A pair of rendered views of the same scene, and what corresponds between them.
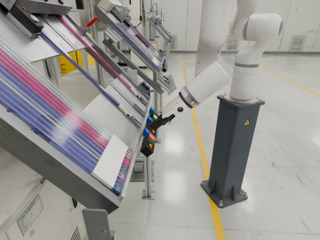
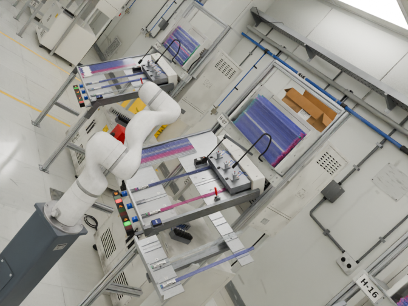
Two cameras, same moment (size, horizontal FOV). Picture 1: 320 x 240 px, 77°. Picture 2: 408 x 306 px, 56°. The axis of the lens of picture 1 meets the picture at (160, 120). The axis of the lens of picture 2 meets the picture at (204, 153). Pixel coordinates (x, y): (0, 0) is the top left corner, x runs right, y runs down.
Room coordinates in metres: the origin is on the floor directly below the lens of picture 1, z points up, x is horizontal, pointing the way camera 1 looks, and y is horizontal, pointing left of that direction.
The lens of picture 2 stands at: (2.30, -1.36, 1.63)
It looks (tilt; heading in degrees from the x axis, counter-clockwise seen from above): 11 degrees down; 134
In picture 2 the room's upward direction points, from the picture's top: 42 degrees clockwise
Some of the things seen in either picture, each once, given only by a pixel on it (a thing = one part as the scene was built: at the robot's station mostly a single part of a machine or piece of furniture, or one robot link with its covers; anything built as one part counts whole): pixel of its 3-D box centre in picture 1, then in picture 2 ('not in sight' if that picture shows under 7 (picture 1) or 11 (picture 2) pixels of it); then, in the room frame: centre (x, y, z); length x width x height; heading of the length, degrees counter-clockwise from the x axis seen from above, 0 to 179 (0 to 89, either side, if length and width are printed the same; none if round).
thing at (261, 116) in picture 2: not in sight; (270, 131); (0.75, 0.58, 1.52); 0.51 x 0.13 x 0.27; 176
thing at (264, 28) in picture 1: (257, 41); (99, 161); (1.05, -0.48, 1.00); 0.19 x 0.12 x 0.24; 53
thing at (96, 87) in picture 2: not in sight; (120, 113); (-0.74, 0.62, 0.66); 1.01 x 0.73 x 1.31; 86
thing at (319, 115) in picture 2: not in sight; (314, 110); (0.66, 0.89, 1.82); 0.68 x 0.30 x 0.20; 176
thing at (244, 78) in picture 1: (243, 82); (75, 203); (1.07, -0.45, 0.79); 0.19 x 0.19 x 0.18
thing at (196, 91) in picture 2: not in sight; (155, 99); (-0.74, 0.82, 0.95); 1.35 x 0.82 x 1.90; 86
